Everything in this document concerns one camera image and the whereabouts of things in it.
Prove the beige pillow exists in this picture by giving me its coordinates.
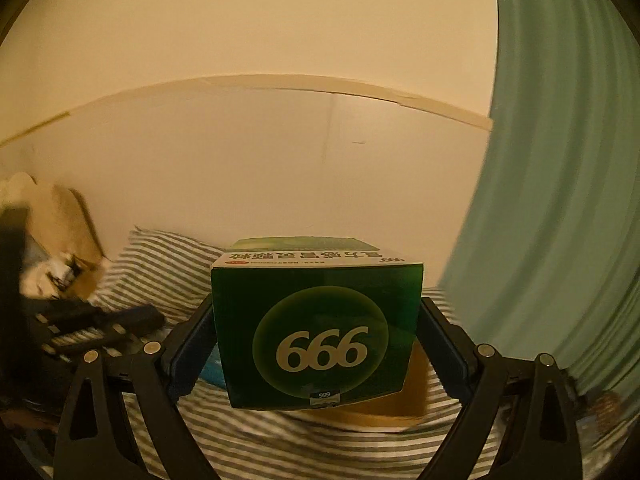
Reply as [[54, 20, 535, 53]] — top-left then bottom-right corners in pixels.
[[1, 172, 103, 268]]

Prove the green curtain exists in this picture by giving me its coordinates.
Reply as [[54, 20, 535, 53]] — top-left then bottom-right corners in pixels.
[[440, 0, 639, 403]]

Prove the grey checked bed sheet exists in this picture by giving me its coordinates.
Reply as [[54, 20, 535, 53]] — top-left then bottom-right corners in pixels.
[[90, 228, 460, 479]]

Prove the green 999 medicine box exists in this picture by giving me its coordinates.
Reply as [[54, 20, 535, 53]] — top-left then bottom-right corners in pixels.
[[210, 236, 424, 411]]

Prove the small cardboard box with clutter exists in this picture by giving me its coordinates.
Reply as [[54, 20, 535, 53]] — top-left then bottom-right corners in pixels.
[[20, 254, 110, 300]]

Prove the brown cardboard box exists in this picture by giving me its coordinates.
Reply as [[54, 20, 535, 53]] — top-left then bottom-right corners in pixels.
[[290, 341, 434, 434]]

